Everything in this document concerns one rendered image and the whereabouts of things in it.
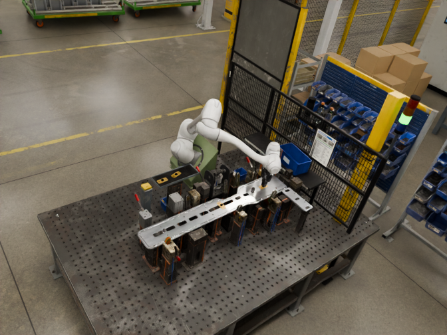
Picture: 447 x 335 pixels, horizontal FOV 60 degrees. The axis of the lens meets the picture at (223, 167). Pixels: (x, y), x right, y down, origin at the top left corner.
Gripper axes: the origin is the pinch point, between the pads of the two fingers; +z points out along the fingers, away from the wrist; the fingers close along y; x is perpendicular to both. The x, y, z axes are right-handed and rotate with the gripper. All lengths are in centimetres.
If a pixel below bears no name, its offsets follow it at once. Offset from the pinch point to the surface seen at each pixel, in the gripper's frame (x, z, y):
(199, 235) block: -81, 2, 19
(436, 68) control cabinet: 640, 61, -137
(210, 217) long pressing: -62, 5, 6
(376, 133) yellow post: 58, -62, 48
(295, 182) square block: 24.1, -1.2, 14.4
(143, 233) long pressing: -113, 5, -5
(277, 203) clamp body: -7.6, 0.7, 24.6
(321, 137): 55, -34, 6
